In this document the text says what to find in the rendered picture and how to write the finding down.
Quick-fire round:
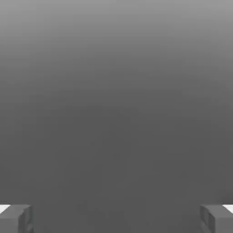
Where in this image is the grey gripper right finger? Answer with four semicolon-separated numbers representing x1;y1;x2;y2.
199;204;233;233

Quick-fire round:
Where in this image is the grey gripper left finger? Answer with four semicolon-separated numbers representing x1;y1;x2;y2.
0;204;35;233

